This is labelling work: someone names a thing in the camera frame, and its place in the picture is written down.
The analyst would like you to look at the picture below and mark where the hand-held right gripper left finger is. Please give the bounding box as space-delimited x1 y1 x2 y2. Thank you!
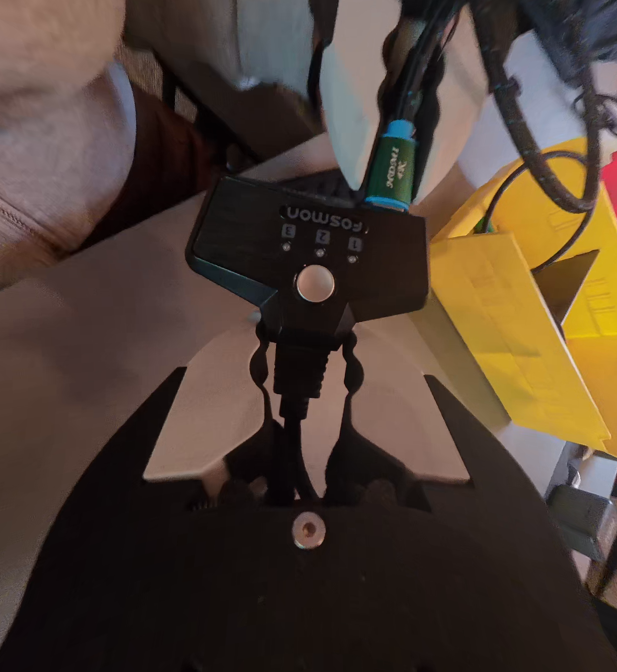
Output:
142 323 274 497

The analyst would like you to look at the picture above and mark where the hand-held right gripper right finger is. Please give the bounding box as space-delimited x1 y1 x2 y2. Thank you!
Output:
325 323 472 497

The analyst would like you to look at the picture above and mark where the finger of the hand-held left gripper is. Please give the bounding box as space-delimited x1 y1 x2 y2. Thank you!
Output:
410 29 493 207
320 0 403 192

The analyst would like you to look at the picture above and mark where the braided hdmi cable green plug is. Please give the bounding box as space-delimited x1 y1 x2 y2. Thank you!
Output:
362 0 605 215

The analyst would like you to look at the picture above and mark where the yellow plastic bin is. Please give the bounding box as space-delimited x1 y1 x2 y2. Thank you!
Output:
428 138 617 461

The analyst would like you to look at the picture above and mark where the black hdmi switch box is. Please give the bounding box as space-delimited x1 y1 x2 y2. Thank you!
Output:
184 176 431 351

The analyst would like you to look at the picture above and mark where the dark cloth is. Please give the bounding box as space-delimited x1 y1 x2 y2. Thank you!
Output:
518 0 617 92

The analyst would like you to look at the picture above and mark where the dark grey box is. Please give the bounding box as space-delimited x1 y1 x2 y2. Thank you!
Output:
546 482 612 564

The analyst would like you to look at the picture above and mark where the thin black cable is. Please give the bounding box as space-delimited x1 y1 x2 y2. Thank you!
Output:
483 156 591 274

